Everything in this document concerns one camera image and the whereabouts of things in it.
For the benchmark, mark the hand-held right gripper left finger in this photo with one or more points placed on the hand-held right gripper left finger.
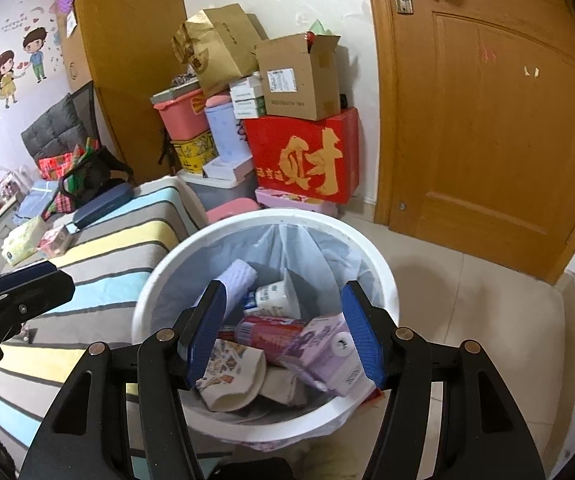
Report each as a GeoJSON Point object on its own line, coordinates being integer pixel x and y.
{"type": "Point", "coordinates": [206, 332]}

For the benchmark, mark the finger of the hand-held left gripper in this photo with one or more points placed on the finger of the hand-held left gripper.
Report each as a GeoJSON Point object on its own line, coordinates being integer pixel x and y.
{"type": "Point", "coordinates": [22, 276]}
{"type": "Point", "coordinates": [42, 297]}

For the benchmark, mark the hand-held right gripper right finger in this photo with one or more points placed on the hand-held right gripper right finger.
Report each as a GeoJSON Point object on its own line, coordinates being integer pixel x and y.
{"type": "Point", "coordinates": [363, 335]}

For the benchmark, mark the purple and white carton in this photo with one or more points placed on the purple and white carton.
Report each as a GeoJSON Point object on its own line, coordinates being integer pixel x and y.
{"type": "Point", "coordinates": [327, 355]}

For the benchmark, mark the patterned paper cup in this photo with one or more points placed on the patterned paper cup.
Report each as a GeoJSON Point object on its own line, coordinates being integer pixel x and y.
{"type": "Point", "coordinates": [232, 375]}

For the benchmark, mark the white trash bin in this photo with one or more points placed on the white trash bin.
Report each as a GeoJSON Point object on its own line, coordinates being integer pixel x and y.
{"type": "Point", "coordinates": [367, 270]}

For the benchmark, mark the red drink can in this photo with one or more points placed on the red drink can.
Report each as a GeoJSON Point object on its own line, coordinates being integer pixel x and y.
{"type": "Point", "coordinates": [272, 335]}

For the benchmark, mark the white cup with blue label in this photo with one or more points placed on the white cup with blue label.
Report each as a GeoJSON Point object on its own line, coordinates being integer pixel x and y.
{"type": "Point", "coordinates": [275, 300]}

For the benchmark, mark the clear plastic bin liner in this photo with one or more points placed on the clear plastic bin liner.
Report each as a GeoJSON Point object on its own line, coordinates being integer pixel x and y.
{"type": "Point", "coordinates": [297, 255]}

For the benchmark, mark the yellow tissue pack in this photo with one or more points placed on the yellow tissue pack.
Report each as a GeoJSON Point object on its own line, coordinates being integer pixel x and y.
{"type": "Point", "coordinates": [24, 240]}

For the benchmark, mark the red and white carton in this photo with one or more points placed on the red and white carton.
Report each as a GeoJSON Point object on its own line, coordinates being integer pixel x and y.
{"type": "Point", "coordinates": [56, 241]}

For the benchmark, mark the striped tablecloth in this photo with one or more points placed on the striped tablecloth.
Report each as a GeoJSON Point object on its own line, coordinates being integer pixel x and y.
{"type": "Point", "coordinates": [107, 260]}

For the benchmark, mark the blue folded cloth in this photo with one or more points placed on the blue folded cloth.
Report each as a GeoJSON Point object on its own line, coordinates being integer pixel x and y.
{"type": "Point", "coordinates": [34, 200]}

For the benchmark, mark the plaid bag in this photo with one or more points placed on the plaid bag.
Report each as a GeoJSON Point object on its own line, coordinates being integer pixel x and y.
{"type": "Point", "coordinates": [62, 195]}

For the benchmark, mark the dark blue glasses case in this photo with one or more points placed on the dark blue glasses case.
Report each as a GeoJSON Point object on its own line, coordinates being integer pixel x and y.
{"type": "Point", "coordinates": [102, 206]}

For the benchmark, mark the pink lid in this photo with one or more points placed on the pink lid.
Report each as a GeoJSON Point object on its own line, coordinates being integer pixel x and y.
{"type": "Point", "coordinates": [232, 210]}

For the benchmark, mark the black bag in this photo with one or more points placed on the black bag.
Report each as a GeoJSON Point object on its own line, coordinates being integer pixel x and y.
{"type": "Point", "coordinates": [102, 170]}

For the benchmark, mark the grey storage box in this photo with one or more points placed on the grey storage box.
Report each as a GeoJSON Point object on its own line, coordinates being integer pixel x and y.
{"type": "Point", "coordinates": [222, 192]}

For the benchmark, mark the pink flat box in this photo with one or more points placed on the pink flat box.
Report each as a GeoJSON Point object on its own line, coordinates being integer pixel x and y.
{"type": "Point", "coordinates": [297, 202]}

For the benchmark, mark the dark grey quilted cushion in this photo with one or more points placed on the dark grey quilted cushion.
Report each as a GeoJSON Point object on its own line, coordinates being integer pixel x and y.
{"type": "Point", "coordinates": [57, 130]}

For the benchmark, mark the yellow patterned box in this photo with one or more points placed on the yellow patterned box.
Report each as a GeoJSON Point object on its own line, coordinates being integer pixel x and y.
{"type": "Point", "coordinates": [195, 152]}

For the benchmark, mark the red gift box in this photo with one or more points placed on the red gift box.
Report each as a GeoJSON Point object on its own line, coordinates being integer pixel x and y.
{"type": "Point", "coordinates": [297, 155]}

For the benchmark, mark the lavender container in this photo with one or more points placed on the lavender container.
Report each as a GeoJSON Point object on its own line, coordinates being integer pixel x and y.
{"type": "Point", "coordinates": [227, 132]}

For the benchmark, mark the pink plastic storage box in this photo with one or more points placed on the pink plastic storage box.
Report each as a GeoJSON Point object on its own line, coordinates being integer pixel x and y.
{"type": "Point", "coordinates": [182, 115]}

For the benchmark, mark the stack of small white boxes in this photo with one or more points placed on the stack of small white boxes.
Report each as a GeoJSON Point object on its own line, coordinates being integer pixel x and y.
{"type": "Point", "coordinates": [247, 97]}

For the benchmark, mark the wooden door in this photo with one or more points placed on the wooden door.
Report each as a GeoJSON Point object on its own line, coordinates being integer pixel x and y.
{"type": "Point", "coordinates": [492, 110]}

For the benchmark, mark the brown cardboard box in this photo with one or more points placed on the brown cardboard box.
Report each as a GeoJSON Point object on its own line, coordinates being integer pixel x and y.
{"type": "Point", "coordinates": [297, 80]}

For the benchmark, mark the brown paper bag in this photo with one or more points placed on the brown paper bag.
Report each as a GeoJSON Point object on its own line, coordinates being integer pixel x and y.
{"type": "Point", "coordinates": [222, 45]}

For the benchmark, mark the cartoon wall sticker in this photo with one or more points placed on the cartoon wall sticker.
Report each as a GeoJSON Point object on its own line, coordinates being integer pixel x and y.
{"type": "Point", "coordinates": [17, 67]}

